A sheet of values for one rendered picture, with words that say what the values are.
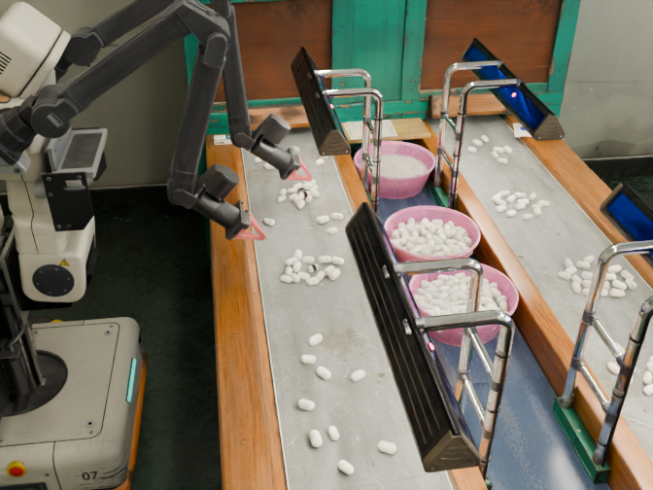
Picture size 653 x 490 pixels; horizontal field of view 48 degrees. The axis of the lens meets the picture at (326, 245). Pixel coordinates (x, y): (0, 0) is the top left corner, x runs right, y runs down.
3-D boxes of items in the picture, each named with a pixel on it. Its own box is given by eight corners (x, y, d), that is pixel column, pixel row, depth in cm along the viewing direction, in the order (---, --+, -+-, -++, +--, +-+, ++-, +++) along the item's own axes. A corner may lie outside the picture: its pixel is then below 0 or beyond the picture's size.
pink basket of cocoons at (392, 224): (419, 297, 192) (421, 267, 187) (364, 248, 211) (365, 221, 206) (496, 267, 203) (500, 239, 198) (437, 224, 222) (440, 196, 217)
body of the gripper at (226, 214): (245, 202, 182) (221, 188, 179) (248, 224, 174) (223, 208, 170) (229, 221, 184) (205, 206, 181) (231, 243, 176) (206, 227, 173)
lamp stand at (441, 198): (447, 225, 222) (463, 85, 197) (429, 192, 238) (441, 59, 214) (506, 219, 224) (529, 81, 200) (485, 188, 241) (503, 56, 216)
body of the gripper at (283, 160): (293, 150, 215) (274, 136, 212) (298, 165, 207) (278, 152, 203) (281, 166, 217) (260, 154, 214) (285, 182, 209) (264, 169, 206)
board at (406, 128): (337, 144, 248) (337, 141, 247) (330, 125, 260) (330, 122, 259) (430, 137, 252) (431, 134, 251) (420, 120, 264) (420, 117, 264)
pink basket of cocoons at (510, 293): (422, 362, 171) (425, 331, 166) (395, 294, 193) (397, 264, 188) (530, 349, 175) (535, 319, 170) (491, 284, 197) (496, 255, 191)
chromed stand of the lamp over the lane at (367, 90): (318, 235, 217) (317, 93, 192) (309, 202, 233) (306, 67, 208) (380, 230, 219) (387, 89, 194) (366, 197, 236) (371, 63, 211)
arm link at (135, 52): (193, -25, 147) (194, -9, 139) (233, 28, 155) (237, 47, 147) (28, 97, 157) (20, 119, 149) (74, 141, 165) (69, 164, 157)
